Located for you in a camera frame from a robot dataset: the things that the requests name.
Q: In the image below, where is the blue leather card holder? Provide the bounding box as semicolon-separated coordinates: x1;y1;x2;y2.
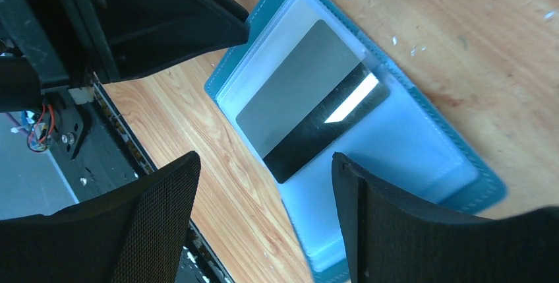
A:
206;0;506;282

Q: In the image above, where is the silver card with black stripe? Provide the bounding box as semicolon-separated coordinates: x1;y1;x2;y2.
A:
236;20;389;183

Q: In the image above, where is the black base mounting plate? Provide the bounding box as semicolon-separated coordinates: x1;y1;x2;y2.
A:
44;75;232;283

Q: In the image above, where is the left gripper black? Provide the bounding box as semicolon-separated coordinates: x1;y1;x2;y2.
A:
1;0;249;111

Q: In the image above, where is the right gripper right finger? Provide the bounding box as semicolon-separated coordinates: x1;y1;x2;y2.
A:
332;152;558;282

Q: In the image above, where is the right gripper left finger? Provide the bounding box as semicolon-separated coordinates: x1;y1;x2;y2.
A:
1;152;201;282

